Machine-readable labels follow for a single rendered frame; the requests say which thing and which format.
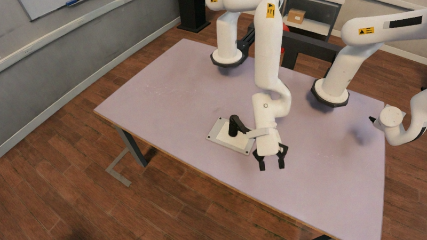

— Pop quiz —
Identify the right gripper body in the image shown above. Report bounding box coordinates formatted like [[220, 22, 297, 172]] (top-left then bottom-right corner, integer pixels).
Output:
[[256, 129, 283, 156]]

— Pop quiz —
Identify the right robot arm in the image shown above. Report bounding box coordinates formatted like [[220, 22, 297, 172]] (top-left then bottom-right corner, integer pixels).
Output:
[[205, 0, 291, 139]]

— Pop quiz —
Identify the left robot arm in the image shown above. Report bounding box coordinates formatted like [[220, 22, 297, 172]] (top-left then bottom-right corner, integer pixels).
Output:
[[315, 9, 427, 146]]

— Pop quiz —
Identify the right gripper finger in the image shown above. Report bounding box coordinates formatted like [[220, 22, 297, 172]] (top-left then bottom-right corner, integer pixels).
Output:
[[252, 149, 265, 171], [276, 142, 289, 169]]

